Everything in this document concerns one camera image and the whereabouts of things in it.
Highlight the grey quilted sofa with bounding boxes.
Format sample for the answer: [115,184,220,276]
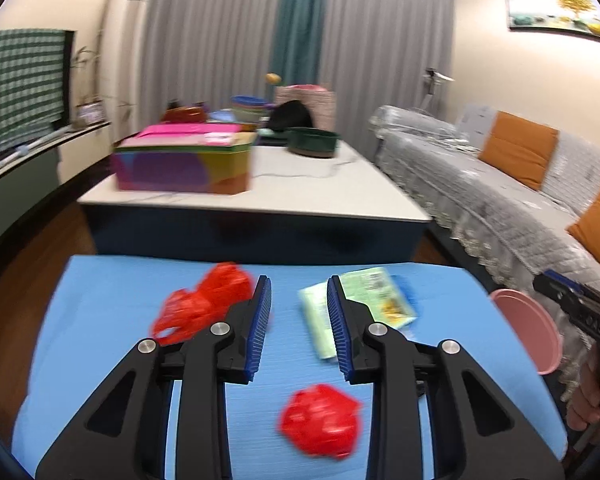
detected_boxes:
[370,105,600,401]

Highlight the blue table mat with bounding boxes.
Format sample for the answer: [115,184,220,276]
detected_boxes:
[12,256,567,479]

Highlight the red plastic bag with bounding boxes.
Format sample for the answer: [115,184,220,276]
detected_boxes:
[278,384,363,460]
[150,262,254,346]

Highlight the pink plastic trash bin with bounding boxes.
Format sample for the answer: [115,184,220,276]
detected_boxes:
[489,288,562,376]

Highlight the orange cushion far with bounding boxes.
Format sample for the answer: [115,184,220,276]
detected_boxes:
[478,112,559,191]

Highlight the person's right hand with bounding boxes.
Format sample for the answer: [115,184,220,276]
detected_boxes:
[566,344,600,432]

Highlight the green tissue packet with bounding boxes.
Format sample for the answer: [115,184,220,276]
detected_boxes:
[299,266,417,361]

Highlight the colorful rectangular box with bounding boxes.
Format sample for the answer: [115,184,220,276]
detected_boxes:
[111,122,257,195]

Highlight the green checkered cloth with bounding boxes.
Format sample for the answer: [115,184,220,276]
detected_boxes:
[0,28,74,154]

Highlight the white top coffee table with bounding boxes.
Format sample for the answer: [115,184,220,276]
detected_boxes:
[78,143,431,266]

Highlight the dark green round tray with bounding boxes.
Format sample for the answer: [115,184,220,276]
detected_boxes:
[286,127,339,158]

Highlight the pink woven basket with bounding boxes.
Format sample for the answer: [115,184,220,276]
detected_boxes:
[274,84,337,131]

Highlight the stacked colorful bowls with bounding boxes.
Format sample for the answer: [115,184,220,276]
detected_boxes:
[230,96,270,125]

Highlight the white floor lamp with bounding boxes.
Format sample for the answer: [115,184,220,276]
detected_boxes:
[416,67,455,113]

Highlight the potted bamboo plant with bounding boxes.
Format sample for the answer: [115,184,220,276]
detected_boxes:
[71,46,106,130]

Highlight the teal curtain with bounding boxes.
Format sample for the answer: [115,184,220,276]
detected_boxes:
[268,0,326,86]

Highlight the white standing air conditioner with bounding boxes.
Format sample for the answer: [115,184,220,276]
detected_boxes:
[98,0,149,144]

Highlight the framed wall painting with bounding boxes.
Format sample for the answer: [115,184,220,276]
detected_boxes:
[506,0,600,40]

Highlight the tv cabinet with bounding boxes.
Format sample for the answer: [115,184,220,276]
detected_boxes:
[0,122,112,236]

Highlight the grey curtain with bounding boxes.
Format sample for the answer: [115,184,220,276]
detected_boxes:
[140,0,454,148]

